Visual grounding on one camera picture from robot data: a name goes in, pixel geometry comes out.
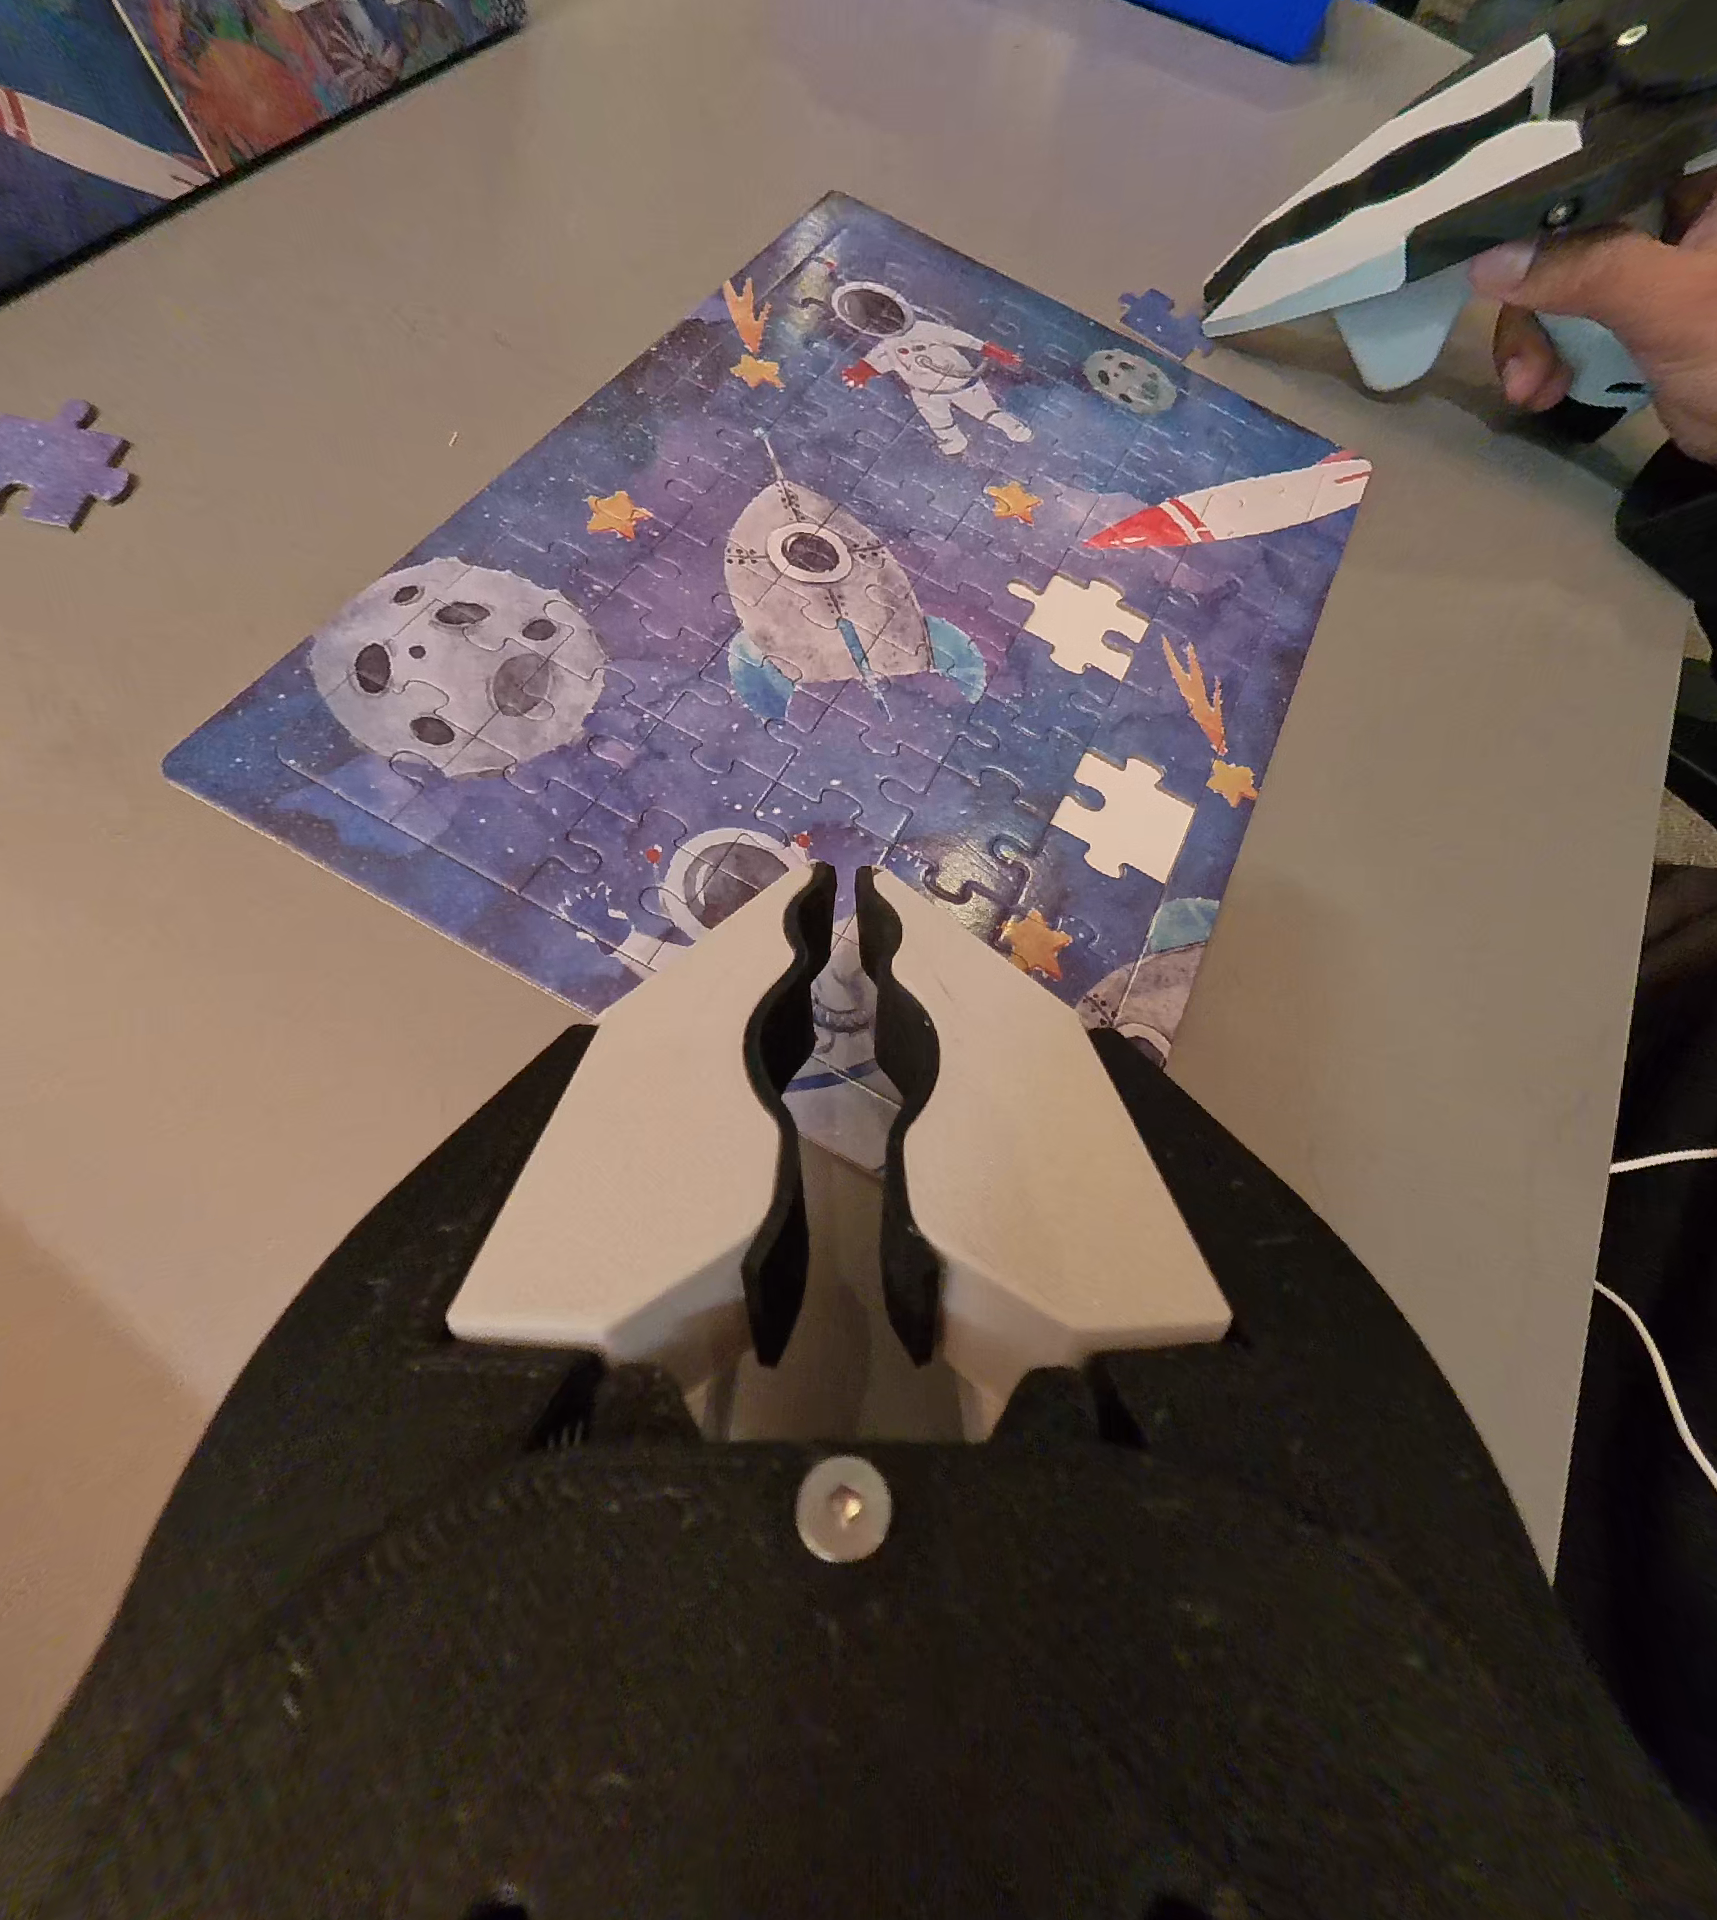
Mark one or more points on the blue plastic bin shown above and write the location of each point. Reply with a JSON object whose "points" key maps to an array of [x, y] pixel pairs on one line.
{"points": [[1248, 22]]}

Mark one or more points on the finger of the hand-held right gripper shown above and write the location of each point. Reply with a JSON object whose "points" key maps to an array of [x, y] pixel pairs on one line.
{"points": [[1414, 225], [1444, 113]]}

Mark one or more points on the purple jigsaw puzzle piece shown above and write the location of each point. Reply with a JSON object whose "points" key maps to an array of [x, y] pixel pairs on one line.
{"points": [[1165, 323], [33, 463]]}

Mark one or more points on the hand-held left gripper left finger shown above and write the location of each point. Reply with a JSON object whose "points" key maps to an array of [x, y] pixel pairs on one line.
{"points": [[632, 1185]]}

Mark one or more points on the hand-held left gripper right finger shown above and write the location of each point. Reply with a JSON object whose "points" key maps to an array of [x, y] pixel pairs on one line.
{"points": [[1054, 1200]]}

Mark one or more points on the space jigsaw puzzle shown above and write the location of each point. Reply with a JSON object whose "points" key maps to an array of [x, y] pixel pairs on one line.
{"points": [[649, 525]]}

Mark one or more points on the puzzle box lid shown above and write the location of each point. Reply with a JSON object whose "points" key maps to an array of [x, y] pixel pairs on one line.
{"points": [[48, 180]]}

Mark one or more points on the person's black clothing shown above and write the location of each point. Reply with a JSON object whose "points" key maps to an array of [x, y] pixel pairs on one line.
{"points": [[1698, 1724]]}

